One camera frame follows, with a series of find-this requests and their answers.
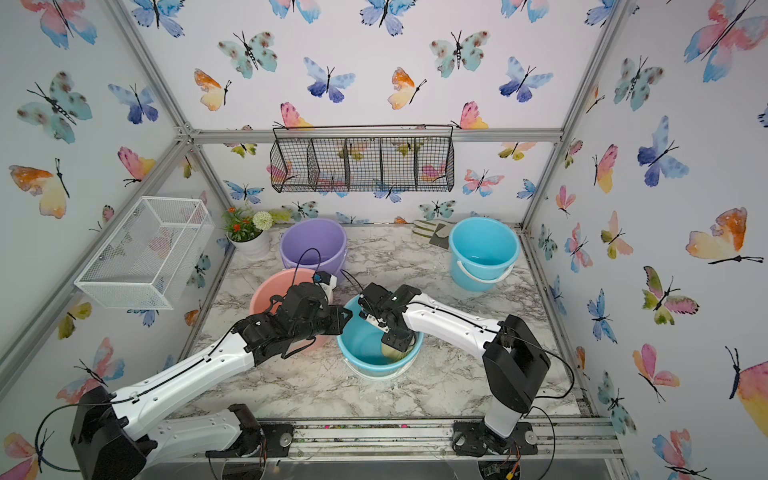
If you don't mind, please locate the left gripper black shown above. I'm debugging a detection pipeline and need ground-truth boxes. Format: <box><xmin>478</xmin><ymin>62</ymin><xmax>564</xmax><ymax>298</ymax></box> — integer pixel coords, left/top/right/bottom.
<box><xmin>290</xmin><ymin>304</ymin><xmax>354</xmax><ymax>346</ymax></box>

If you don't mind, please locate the pink plastic bucket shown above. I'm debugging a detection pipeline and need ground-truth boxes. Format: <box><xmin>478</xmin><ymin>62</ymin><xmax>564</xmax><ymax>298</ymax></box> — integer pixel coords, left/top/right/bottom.
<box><xmin>249</xmin><ymin>268</ymin><xmax>331</xmax><ymax>352</ymax></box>

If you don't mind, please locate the yellow microfiber cloth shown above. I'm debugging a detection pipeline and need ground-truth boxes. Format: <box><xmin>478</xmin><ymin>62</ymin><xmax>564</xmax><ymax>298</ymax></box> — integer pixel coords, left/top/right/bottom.
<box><xmin>381</xmin><ymin>344</ymin><xmax>412</xmax><ymax>363</ymax></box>

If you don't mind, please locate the teal plastic bucket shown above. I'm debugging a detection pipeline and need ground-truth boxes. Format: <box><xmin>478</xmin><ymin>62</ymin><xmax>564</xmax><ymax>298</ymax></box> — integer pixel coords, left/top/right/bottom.
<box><xmin>448</xmin><ymin>217</ymin><xmax>521</xmax><ymax>292</ymax></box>
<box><xmin>337</xmin><ymin>295</ymin><xmax>424</xmax><ymax>381</ymax></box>

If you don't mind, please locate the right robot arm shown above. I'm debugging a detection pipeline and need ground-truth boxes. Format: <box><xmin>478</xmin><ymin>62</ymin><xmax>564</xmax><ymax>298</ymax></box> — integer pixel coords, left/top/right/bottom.
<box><xmin>353</xmin><ymin>283</ymin><xmax>555</xmax><ymax>457</ymax></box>

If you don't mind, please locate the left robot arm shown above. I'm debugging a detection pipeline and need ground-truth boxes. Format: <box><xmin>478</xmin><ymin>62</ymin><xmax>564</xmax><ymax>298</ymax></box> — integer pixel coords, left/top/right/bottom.
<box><xmin>69</xmin><ymin>282</ymin><xmax>353</xmax><ymax>479</ymax></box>

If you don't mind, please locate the purple plastic bucket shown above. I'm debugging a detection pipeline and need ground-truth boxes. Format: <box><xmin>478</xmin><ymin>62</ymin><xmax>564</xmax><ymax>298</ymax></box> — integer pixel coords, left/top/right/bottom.
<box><xmin>279</xmin><ymin>218</ymin><xmax>348</xmax><ymax>276</ymax></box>

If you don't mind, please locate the beige patterned folded cloth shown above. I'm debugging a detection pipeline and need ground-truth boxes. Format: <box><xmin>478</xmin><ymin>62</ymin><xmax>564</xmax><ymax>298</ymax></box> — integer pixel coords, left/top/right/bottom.
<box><xmin>411</xmin><ymin>220</ymin><xmax>455</xmax><ymax>250</ymax></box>

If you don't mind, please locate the potted flower plant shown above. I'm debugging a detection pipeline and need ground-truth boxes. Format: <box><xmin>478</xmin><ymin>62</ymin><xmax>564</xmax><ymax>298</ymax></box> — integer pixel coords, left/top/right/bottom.
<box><xmin>223</xmin><ymin>207</ymin><xmax>275</xmax><ymax>261</ymax></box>

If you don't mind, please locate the aluminium front rail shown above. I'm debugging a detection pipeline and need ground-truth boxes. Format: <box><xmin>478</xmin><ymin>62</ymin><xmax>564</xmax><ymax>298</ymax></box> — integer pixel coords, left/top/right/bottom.
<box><xmin>125</xmin><ymin>411</ymin><xmax>624</xmax><ymax>466</ymax></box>

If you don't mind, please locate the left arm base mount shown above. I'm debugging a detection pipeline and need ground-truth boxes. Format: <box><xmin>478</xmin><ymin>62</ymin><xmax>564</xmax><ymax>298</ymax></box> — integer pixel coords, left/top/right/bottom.
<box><xmin>205</xmin><ymin>423</ymin><xmax>294</xmax><ymax>461</ymax></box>

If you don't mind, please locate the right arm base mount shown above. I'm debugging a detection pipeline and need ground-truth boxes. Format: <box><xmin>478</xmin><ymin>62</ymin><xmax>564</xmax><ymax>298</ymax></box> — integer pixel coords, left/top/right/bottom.
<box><xmin>451</xmin><ymin>421</ymin><xmax>538</xmax><ymax>458</ymax></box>

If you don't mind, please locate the black wire wall basket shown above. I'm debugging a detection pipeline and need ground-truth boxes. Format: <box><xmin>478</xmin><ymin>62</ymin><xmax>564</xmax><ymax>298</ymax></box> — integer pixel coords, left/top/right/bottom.
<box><xmin>267</xmin><ymin>124</ymin><xmax>455</xmax><ymax>194</ymax></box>

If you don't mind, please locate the white wire mesh basket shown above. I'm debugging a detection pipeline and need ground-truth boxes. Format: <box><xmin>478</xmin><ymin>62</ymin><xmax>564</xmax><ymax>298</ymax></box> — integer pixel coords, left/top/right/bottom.
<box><xmin>74</xmin><ymin>196</ymin><xmax>215</xmax><ymax>310</ymax></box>

